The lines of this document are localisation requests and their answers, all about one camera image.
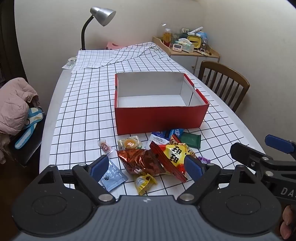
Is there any brown wooden chair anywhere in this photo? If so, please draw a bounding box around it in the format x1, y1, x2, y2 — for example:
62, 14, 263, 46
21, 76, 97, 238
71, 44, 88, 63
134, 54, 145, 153
198, 61, 250, 113

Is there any green snack packet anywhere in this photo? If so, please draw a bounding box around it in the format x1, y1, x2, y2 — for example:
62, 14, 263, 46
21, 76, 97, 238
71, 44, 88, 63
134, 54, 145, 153
179, 133, 201, 149

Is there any small clear candy wrapper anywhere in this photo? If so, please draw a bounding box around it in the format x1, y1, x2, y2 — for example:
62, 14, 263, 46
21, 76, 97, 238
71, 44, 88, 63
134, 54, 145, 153
97, 139, 113, 154

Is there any red yellow snack bag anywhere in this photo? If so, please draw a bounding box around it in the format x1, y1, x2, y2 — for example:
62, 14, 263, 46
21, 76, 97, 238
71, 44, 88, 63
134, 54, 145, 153
149, 134, 197, 182

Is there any red cardboard box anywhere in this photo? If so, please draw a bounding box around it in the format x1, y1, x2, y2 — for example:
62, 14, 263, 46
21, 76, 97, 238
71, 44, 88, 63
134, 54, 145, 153
114, 71, 210, 135

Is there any white blue snack packet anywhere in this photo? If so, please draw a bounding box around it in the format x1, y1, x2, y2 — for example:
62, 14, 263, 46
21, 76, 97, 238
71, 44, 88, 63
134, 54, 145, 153
147, 132, 170, 149

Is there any small yellow snack packet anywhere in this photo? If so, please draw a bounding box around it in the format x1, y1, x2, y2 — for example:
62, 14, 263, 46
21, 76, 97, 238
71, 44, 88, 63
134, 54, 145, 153
134, 174, 158, 195

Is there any silver desk lamp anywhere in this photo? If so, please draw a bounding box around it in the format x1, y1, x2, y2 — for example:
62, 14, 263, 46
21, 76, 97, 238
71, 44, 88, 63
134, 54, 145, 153
80, 7, 116, 50

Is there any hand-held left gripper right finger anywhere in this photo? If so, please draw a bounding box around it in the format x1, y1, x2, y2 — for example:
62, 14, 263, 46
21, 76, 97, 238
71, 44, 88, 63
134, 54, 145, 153
177, 155, 257, 205

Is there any yellow tissue holder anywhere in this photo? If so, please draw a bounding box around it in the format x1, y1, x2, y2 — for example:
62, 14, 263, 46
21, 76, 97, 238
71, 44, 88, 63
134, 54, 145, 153
187, 35, 203, 49

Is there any clear yellow jelly packet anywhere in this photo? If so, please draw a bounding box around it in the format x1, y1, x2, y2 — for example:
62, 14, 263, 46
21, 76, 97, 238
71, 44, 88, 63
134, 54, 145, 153
117, 136, 142, 151

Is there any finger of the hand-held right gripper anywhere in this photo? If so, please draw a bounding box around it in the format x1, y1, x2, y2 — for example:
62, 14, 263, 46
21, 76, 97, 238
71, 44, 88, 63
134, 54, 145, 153
230, 142, 275, 173
265, 134, 296, 155

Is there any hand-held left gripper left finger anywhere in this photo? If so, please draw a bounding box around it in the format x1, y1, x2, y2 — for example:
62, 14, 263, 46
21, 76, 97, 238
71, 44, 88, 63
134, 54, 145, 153
38, 155, 116, 205

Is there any wooden grey cabinet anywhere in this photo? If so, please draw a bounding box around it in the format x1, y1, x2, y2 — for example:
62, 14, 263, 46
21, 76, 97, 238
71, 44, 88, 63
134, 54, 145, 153
152, 36, 221, 77

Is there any orange drink bottle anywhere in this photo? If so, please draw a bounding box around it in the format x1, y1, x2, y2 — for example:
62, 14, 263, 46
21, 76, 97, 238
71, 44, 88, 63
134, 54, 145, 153
163, 28, 172, 47

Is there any clear glass dome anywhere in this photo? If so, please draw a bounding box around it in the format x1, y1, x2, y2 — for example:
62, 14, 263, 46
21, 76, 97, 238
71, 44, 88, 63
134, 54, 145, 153
159, 23, 171, 35

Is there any pale green tissue box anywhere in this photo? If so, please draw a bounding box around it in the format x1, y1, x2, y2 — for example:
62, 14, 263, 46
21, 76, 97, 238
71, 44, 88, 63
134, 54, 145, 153
178, 38, 195, 53

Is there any brown foil snack bag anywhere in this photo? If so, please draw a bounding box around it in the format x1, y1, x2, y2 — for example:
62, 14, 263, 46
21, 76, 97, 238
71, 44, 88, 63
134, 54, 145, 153
116, 148, 166, 176

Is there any pink padded jacket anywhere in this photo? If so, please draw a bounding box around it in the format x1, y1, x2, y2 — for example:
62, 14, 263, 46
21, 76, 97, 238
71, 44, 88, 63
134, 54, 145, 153
0, 77, 38, 164

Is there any clear plastic packet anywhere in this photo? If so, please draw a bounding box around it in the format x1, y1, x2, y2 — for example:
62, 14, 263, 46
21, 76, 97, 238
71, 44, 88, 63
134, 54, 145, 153
62, 56, 77, 69

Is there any blue white bag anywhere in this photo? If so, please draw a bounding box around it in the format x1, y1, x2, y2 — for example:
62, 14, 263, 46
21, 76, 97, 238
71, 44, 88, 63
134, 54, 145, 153
14, 107, 44, 149

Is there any light blue sachet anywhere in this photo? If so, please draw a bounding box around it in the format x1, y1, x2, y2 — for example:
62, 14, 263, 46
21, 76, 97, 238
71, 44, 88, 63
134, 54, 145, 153
98, 159, 129, 192

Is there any person's right hand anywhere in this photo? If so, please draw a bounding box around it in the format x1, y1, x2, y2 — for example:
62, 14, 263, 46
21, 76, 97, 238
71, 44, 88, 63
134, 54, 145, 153
279, 205, 296, 241

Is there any white checked tablecloth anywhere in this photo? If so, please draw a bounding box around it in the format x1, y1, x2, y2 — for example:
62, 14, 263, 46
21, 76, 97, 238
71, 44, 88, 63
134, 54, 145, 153
50, 42, 266, 196

